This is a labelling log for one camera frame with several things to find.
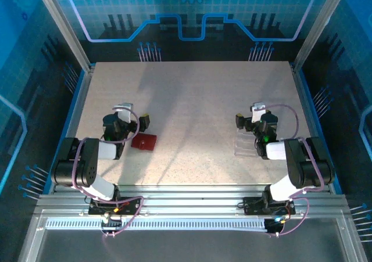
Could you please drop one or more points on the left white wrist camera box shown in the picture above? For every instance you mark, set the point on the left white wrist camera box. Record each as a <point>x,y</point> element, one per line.
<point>124,112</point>

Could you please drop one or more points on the red leather card holder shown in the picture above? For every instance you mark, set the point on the red leather card holder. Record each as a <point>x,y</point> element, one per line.
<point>143,142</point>

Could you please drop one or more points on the aluminium frame post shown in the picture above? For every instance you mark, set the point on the aluminium frame post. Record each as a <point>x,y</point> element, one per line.
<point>319,26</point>
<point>64,26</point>

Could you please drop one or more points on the aluminium front rail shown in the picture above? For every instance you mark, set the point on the aluminium front rail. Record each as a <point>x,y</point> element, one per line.
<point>191,199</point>

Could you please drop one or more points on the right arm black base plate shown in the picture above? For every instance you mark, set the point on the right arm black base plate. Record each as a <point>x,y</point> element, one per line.
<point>253,205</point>

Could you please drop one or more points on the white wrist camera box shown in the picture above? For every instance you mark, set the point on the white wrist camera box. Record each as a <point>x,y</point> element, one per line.
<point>258,112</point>
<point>124,112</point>

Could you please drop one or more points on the grey metal plate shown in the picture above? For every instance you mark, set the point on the grey metal plate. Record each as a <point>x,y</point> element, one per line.
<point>189,247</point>

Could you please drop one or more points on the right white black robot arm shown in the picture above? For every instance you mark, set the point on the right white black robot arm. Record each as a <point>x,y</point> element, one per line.
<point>302,163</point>

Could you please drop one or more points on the aluminium side rail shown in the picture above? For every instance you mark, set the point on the aluminium side rail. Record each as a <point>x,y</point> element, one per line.
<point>80,99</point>
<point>305,99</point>

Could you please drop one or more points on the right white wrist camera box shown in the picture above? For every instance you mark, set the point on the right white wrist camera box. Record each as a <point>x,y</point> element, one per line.
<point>258,112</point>

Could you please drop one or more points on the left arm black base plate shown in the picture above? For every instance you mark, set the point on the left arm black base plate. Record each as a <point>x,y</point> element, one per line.
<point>96,208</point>

